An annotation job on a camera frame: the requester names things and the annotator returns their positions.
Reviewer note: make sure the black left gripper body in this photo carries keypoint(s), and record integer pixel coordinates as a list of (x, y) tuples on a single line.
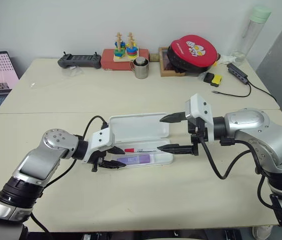
[(97, 156)]

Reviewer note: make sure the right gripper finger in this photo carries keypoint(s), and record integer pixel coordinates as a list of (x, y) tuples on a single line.
[(175, 149), (174, 118)]

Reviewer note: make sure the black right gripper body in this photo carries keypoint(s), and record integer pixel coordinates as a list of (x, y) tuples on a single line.
[(197, 130)]

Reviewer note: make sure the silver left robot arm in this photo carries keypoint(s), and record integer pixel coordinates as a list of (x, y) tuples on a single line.
[(38, 160)]

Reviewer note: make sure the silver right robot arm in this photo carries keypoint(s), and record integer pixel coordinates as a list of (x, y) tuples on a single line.
[(263, 140)]

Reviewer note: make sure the purple marker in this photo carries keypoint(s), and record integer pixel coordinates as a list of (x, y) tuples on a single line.
[(135, 159)]

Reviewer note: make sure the red capped white marker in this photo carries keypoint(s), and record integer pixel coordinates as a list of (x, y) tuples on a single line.
[(143, 150)]

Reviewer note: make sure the white plastic pencil case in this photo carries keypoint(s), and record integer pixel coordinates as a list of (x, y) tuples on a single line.
[(140, 127)]

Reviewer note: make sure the wooden framed box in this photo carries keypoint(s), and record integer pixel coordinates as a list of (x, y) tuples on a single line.
[(165, 67)]

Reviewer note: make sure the small yellow black block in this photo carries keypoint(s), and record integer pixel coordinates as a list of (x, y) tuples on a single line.
[(216, 80)]

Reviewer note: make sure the steel metal cup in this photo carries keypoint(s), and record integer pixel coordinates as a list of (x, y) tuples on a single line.
[(141, 68)]

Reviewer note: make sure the small brown box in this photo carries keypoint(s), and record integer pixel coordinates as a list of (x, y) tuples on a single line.
[(154, 57)]

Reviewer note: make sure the red black boxing pad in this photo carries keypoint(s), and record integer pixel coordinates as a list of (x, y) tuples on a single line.
[(193, 53)]

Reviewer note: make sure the black usb hub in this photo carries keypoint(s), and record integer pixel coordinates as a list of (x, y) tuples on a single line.
[(237, 72)]

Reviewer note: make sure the white crumpled tissue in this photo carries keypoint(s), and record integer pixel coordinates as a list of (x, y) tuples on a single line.
[(226, 59)]

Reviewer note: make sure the wooden colourful stacking toy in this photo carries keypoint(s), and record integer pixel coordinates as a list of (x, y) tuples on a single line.
[(125, 50)]

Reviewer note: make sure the red rectangular box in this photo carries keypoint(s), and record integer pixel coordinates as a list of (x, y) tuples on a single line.
[(108, 61)]

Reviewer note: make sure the clear plastic wrapper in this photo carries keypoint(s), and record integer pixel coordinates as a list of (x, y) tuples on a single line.
[(72, 72)]

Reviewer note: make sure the black handheld remote controller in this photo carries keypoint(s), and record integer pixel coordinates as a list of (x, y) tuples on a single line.
[(79, 60)]

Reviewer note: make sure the clear bottle green lid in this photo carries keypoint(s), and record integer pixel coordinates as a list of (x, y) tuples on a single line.
[(249, 35)]

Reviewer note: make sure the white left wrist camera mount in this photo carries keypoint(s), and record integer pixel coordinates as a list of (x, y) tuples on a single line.
[(100, 140)]

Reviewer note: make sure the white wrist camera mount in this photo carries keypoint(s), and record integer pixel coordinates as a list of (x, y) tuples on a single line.
[(100, 140), (198, 105)]

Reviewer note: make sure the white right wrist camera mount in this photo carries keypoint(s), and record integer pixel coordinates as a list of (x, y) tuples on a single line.
[(198, 105)]

